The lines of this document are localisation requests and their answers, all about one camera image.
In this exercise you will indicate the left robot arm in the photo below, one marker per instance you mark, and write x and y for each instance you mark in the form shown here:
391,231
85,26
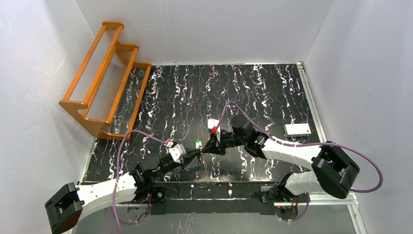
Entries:
71,203

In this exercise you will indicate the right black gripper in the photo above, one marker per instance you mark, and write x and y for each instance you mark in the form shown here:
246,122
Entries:
216,144

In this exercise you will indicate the orange wooden rack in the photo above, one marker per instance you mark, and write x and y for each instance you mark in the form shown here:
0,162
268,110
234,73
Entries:
95,93

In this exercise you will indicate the green key tag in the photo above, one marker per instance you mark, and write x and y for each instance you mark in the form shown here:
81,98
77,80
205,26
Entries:
198,144

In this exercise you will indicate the white box red label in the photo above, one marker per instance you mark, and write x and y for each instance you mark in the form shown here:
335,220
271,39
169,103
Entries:
297,130

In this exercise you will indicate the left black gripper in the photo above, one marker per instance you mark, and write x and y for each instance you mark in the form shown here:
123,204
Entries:
185,156

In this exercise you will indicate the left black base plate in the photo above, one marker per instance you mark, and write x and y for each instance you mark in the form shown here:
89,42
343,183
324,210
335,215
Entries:
155,195

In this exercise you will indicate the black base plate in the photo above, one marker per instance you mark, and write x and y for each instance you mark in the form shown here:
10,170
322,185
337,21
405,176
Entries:
276,193
155,195

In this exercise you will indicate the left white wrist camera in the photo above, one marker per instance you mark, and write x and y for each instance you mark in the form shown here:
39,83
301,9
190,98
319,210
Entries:
177,151

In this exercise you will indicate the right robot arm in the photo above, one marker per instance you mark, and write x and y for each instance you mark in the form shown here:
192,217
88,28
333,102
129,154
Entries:
329,168

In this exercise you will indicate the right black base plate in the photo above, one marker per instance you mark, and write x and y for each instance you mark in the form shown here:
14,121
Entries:
276,193

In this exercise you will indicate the aluminium frame rail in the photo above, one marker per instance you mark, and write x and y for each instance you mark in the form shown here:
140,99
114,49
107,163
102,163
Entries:
176,106

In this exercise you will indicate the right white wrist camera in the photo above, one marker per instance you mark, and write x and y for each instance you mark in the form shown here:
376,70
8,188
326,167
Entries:
212,125

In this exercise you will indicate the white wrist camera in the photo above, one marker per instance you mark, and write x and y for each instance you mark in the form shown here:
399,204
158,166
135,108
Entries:
212,125
177,151

